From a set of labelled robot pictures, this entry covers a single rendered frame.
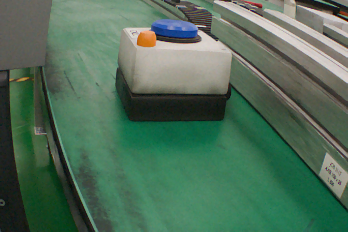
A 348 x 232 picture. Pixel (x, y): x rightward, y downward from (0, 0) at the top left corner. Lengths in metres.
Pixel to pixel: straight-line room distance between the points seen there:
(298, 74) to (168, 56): 0.11
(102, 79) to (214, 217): 0.24
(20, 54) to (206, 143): 0.25
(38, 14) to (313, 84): 0.32
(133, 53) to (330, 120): 0.17
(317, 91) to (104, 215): 0.18
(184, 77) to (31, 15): 0.21
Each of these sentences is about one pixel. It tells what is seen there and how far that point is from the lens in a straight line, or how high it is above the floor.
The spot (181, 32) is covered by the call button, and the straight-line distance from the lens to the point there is 0.37.
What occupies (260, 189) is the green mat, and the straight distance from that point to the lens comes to 0.29.
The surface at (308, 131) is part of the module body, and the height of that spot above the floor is 0.81.
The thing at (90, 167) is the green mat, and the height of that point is 0.78.
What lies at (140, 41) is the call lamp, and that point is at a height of 0.84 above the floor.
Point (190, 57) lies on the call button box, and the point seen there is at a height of 0.83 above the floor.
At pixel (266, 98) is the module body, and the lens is 0.40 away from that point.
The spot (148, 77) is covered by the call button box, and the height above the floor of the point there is 0.82.
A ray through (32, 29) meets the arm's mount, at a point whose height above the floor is 0.83.
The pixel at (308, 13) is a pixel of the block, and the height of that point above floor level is 0.87.
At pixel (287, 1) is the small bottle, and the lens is 1.15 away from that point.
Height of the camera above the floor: 0.93
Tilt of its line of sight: 21 degrees down
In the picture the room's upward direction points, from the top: 7 degrees clockwise
